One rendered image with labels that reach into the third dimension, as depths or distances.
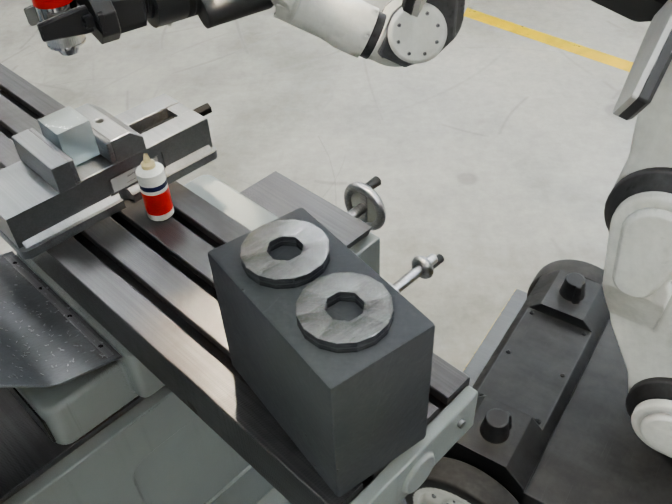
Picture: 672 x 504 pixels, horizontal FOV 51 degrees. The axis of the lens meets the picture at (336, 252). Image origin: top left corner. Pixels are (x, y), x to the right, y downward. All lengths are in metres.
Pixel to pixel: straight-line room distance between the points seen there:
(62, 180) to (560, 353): 0.87
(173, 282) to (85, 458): 0.30
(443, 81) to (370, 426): 2.66
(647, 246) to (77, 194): 0.78
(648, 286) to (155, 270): 0.65
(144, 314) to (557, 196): 1.91
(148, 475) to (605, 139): 2.24
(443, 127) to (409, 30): 1.99
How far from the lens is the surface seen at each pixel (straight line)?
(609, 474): 1.23
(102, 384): 1.06
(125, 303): 0.98
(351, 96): 3.14
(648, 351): 1.11
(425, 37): 0.97
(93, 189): 1.11
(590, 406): 1.29
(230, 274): 0.71
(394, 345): 0.63
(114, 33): 0.91
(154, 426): 1.18
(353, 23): 0.98
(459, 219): 2.47
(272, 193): 1.43
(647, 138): 0.90
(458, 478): 1.14
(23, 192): 1.11
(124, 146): 1.10
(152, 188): 1.05
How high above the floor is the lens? 1.58
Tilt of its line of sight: 43 degrees down
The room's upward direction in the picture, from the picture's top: 3 degrees counter-clockwise
